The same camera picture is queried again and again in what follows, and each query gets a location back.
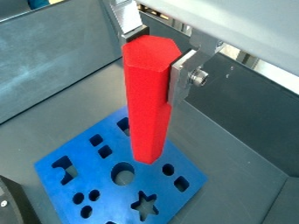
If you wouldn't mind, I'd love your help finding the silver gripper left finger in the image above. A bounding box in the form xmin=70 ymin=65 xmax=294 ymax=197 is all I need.
xmin=108 ymin=0 xmax=149 ymax=46

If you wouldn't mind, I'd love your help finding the blue foam shape-sorter board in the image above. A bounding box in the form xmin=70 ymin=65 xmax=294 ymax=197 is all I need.
xmin=35 ymin=108 xmax=207 ymax=224

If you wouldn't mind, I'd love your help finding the black box corner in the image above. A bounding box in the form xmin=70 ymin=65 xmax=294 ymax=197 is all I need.
xmin=0 ymin=175 xmax=42 ymax=224

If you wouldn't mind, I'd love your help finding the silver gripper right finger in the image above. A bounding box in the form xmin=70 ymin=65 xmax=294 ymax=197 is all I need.
xmin=169 ymin=29 xmax=225 ymax=107

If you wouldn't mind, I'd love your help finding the red hexagonal prism block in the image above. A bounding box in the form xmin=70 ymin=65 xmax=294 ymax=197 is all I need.
xmin=123 ymin=35 xmax=182 ymax=164

